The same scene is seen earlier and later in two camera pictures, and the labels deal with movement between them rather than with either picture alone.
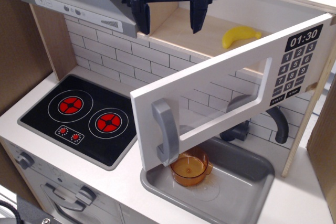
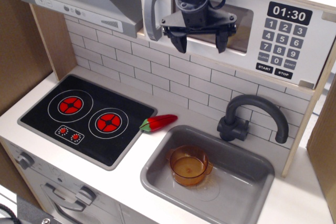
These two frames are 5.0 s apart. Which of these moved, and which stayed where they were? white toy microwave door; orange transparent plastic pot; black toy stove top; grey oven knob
Moved: white toy microwave door
Stayed: orange transparent plastic pot; grey oven knob; black toy stove top
